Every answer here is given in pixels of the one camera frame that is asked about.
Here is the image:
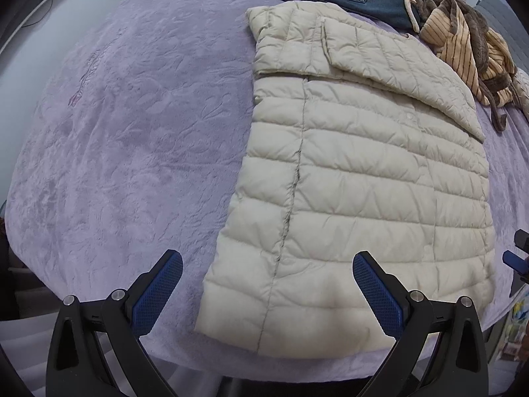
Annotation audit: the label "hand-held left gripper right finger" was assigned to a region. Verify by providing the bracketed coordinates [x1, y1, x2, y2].
[352, 250, 489, 397]

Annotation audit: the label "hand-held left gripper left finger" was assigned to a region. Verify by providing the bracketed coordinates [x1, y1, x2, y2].
[45, 249, 184, 397]

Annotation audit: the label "beige quilted puffer jacket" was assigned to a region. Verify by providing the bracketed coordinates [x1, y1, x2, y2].
[194, 1, 499, 359]

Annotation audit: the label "pile of small colourful packages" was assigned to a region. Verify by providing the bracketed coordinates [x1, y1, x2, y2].
[494, 293, 526, 365]

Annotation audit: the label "round cream pleated cushion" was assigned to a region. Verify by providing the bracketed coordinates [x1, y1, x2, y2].
[512, 70, 529, 123]

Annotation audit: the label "purple embossed blanket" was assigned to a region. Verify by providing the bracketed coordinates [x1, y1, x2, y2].
[0, 0, 529, 381]

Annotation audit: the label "brown striped fleece robe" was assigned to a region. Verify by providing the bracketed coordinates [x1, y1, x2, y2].
[413, 0, 526, 133]

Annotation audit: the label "grey quilted headboard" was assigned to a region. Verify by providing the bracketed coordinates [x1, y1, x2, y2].
[475, 0, 529, 52]

